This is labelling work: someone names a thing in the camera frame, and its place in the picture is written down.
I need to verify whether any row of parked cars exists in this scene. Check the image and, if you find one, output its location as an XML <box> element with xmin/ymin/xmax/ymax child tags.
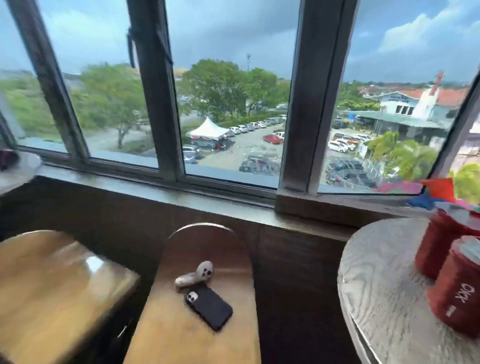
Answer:
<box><xmin>224</xmin><ymin>115</ymin><xmax>288</xmax><ymax>138</ymax></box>

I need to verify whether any white tent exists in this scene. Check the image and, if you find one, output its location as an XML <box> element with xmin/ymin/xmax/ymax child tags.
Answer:
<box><xmin>186</xmin><ymin>116</ymin><xmax>230</xmax><ymax>142</ymax></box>

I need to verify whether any dark window sill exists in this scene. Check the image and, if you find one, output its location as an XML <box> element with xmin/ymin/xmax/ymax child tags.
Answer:
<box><xmin>14</xmin><ymin>164</ymin><xmax>432</xmax><ymax>241</ymax></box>

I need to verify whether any white handheld controller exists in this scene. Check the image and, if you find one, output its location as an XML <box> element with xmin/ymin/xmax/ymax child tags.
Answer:
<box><xmin>174</xmin><ymin>260</ymin><xmax>215</xmax><ymax>290</ymax></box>

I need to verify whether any black smartphone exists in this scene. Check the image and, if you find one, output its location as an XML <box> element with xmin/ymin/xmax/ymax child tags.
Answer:
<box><xmin>183</xmin><ymin>285</ymin><xmax>234</xmax><ymax>333</ymax></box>

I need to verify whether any large green tree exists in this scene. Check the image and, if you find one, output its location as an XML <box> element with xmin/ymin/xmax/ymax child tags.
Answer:
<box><xmin>71</xmin><ymin>63</ymin><xmax>147</xmax><ymax>149</ymax></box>

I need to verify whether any green palm tree cluster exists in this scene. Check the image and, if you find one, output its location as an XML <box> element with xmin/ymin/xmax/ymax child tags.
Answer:
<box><xmin>365</xmin><ymin>131</ymin><xmax>438</xmax><ymax>181</ymax></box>

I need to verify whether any wooden chair seat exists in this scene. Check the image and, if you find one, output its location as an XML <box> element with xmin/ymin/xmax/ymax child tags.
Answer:
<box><xmin>123</xmin><ymin>223</ymin><xmax>262</xmax><ymax>364</ymax></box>

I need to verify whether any blue flag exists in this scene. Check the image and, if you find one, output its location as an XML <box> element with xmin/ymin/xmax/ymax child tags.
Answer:
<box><xmin>406</xmin><ymin>193</ymin><xmax>438</xmax><ymax>211</ymax></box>

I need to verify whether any red flag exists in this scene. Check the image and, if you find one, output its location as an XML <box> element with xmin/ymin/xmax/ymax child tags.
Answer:
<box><xmin>419</xmin><ymin>178</ymin><xmax>457</xmax><ymax>203</ymax></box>

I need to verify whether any dark grey window frame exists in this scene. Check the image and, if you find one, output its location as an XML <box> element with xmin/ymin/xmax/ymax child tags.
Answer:
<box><xmin>0</xmin><ymin>0</ymin><xmax>480</xmax><ymax>211</ymax></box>

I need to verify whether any black window handle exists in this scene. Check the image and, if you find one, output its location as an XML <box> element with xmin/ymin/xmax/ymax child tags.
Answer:
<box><xmin>126</xmin><ymin>28</ymin><xmax>137</xmax><ymax>69</ymax></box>

